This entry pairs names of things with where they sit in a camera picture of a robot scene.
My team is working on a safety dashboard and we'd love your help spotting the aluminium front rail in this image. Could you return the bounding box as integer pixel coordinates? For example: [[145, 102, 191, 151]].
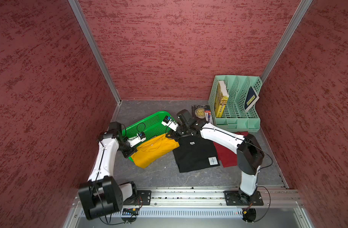
[[72, 186, 304, 209]]

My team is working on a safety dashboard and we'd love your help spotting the right aluminium corner post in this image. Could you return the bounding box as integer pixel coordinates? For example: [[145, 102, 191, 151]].
[[260, 0, 313, 83]]

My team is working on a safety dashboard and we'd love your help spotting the left aluminium corner post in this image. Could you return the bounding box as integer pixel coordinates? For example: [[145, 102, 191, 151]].
[[68, 0, 121, 105]]

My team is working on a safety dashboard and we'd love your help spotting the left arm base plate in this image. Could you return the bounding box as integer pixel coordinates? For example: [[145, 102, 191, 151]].
[[124, 190, 152, 206]]

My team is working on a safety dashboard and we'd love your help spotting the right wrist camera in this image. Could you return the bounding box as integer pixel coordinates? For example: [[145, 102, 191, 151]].
[[162, 116, 179, 132]]

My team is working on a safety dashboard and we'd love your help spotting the left black power cable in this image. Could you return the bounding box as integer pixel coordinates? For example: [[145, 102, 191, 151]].
[[98, 196, 143, 226]]

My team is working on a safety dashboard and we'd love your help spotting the yellow book in organizer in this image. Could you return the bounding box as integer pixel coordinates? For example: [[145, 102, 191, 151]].
[[214, 80, 229, 118]]

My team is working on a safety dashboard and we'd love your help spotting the white red pen box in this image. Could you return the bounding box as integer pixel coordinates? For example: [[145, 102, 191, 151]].
[[204, 110, 213, 124]]

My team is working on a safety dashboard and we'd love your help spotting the aluminium corner post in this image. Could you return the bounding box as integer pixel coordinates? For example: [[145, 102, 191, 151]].
[[68, 0, 121, 105], [260, 0, 313, 83]]

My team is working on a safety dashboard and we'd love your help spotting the dark blue book in organizer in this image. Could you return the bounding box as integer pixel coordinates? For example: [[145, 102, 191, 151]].
[[244, 86, 259, 113]]

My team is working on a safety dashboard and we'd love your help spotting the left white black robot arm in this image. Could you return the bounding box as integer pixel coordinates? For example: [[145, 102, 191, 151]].
[[78, 122, 138, 220]]

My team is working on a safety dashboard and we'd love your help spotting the mint green file organizer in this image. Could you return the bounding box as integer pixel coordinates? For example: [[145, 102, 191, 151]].
[[208, 75, 262, 133]]

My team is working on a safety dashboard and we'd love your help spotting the dark paperback book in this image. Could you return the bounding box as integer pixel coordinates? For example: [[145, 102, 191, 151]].
[[192, 105, 210, 121]]

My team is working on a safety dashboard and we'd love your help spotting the green plastic basket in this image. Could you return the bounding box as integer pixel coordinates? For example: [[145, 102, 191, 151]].
[[124, 111, 171, 161]]

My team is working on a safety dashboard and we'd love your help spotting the black t-shirt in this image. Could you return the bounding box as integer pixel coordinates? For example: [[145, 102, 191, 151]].
[[173, 136, 220, 173]]

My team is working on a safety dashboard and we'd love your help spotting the yellow t-shirt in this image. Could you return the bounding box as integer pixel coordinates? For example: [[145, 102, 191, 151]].
[[131, 134, 180, 169]]

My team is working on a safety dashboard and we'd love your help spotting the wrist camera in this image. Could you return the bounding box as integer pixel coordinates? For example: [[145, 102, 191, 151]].
[[162, 116, 179, 132], [127, 132, 146, 147]]

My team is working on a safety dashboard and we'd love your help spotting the red t-shirt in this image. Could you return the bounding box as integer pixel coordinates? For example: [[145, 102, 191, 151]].
[[213, 131, 248, 168]]

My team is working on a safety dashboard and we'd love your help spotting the right black power cable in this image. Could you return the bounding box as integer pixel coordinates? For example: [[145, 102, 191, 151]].
[[242, 185, 271, 223]]

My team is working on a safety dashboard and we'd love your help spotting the black power cable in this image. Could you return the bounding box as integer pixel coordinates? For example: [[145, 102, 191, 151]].
[[98, 196, 143, 226], [242, 185, 271, 223]]

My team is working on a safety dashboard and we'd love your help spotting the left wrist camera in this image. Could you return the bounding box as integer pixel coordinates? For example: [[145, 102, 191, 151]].
[[127, 132, 146, 147]]

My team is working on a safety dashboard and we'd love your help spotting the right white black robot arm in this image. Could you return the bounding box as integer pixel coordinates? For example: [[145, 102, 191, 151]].
[[174, 109, 265, 196]]

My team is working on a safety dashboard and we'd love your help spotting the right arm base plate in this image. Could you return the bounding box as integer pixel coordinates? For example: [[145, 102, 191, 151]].
[[223, 191, 264, 207]]

